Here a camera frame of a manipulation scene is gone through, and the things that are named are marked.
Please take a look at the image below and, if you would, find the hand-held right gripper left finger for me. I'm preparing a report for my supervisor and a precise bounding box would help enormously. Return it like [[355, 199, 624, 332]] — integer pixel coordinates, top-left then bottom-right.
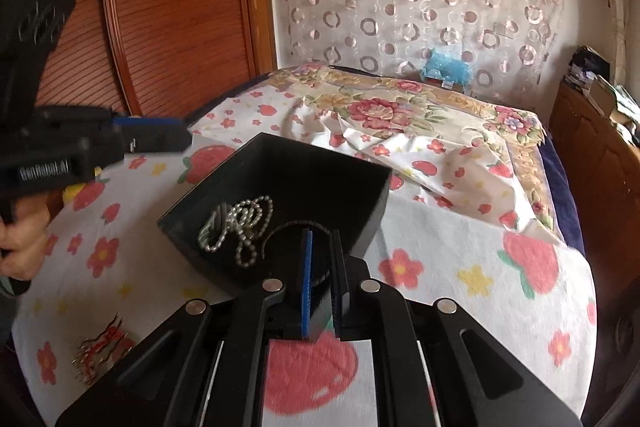
[[115, 228, 333, 409]]

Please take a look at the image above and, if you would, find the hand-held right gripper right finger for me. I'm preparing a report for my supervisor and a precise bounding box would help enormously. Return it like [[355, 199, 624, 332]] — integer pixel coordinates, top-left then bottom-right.
[[331, 229, 532, 409]]

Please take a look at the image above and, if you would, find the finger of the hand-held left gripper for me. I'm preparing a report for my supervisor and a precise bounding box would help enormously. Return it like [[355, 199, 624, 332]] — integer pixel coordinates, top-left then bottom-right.
[[122, 124, 194, 154], [111, 114, 187, 131]]

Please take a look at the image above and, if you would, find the black ring bracelet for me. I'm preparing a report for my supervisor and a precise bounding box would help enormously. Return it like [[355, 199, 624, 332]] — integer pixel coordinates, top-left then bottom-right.
[[267, 219, 346, 293]]

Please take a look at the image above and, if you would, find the black jewelry box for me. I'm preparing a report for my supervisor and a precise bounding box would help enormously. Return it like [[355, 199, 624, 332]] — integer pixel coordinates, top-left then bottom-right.
[[157, 132, 392, 295]]

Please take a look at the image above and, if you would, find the person's left hand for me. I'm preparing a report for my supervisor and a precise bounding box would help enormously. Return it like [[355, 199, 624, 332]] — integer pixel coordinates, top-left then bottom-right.
[[0, 196, 52, 283]]

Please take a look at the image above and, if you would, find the strawberry flower print towel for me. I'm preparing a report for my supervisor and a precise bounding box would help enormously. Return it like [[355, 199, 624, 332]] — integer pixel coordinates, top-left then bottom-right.
[[10, 142, 598, 427]]

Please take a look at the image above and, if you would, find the wooden slatted wardrobe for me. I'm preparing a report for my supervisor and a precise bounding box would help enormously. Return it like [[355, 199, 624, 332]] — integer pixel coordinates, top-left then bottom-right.
[[10, 0, 278, 128]]

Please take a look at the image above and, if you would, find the floral peony bedspread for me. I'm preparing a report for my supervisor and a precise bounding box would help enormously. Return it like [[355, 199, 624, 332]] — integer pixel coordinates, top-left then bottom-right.
[[265, 64, 556, 233]]

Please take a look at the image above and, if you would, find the blue plastic bag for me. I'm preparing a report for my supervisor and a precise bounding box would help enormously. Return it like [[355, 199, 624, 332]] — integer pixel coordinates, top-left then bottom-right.
[[419, 48, 475, 92]]

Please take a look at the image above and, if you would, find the stack of books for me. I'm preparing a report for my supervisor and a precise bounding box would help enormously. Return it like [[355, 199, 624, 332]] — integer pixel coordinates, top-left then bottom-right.
[[590, 74, 640, 128]]

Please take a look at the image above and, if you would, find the dark clothes pile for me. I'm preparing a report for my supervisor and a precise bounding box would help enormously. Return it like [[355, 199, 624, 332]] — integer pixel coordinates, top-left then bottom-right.
[[565, 46, 612, 88]]

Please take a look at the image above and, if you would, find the circle pattern window curtain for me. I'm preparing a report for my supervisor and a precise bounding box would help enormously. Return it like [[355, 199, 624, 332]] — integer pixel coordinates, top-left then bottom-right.
[[590, 0, 631, 72]]

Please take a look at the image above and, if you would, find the silver bead necklace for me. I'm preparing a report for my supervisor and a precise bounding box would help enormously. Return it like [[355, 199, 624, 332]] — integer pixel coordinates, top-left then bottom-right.
[[197, 197, 275, 268]]

